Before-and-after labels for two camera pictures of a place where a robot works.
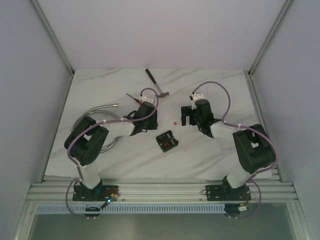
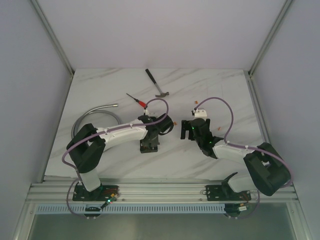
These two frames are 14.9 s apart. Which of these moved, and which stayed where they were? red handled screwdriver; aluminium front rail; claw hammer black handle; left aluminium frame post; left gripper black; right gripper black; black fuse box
Moved: right gripper black; black fuse box; left gripper black
Stayed: claw hammer black handle; aluminium front rail; left aluminium frame post; red handled screwdriver
